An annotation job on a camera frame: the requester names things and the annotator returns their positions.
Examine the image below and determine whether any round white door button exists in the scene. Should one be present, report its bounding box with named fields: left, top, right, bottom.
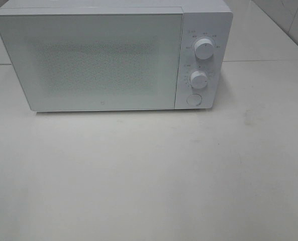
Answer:
left=186, top=94, right=202, bottom=106

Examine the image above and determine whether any white microwave oven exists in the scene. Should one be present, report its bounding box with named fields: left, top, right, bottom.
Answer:
left=0, top=1, right=233, bottom=111

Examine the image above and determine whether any white microwave knob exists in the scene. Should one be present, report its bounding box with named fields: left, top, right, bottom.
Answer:
left=194, top=37, right=215, bottom=60
left=190, top=71, right=209, bottom=89

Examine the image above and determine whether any white microwave door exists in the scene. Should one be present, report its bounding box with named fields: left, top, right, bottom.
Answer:
left=0, top=14, right=182, bottom=111

